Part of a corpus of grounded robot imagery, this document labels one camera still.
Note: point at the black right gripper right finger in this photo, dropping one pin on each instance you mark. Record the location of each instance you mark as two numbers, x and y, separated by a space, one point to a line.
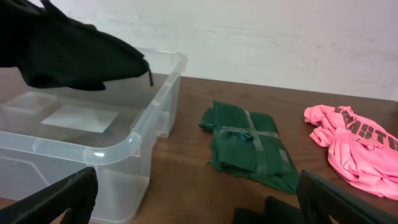
321 201

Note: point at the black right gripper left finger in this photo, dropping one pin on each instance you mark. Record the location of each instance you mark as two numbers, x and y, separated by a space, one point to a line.
73 197

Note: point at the pink printed t-shirt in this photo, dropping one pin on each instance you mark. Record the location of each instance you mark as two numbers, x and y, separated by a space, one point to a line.
362 152

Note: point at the black hoodie garment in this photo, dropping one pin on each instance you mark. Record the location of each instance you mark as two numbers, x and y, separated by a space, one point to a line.
52 50

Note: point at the clear plastic storage bin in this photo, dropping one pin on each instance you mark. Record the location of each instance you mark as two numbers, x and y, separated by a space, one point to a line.
48 134

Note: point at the folded dark green cloth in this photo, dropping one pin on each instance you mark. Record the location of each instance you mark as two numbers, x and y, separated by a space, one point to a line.
247 144

